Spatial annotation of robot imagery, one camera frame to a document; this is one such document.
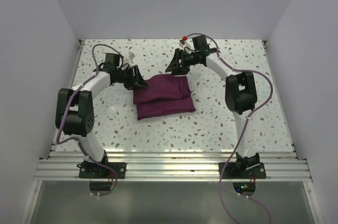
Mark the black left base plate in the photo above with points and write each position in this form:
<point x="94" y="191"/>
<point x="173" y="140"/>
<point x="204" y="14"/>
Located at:
<point x="89" y="170"/>

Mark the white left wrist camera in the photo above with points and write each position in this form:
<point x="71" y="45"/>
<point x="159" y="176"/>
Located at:
<point x="129" y="58"/>

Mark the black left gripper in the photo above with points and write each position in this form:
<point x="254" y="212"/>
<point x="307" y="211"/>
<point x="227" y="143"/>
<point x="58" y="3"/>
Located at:
<point x="135" y="80"/>

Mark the aluminium rail frame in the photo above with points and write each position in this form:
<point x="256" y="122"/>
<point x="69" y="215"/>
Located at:
<point x="175" y="163"/>

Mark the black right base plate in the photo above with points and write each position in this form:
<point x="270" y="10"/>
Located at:
<point x="232" y="172"/>

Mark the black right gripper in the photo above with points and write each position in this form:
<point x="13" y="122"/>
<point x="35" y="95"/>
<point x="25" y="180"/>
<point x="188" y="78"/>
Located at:
<point x="184" y="69"/>

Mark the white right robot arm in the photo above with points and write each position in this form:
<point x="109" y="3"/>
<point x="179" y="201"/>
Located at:
<point x="240" y="92"/>

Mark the purple cloth mat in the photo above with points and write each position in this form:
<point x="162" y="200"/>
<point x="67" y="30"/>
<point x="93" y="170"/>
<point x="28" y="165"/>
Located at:
<point x="166" y="95"/>

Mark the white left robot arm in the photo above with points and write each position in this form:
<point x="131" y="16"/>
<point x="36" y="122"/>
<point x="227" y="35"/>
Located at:
<point x="75" y="117"/>

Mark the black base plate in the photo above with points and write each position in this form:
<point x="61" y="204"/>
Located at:
<point x="232" y="172"/>
<point x="89" y="170"/>

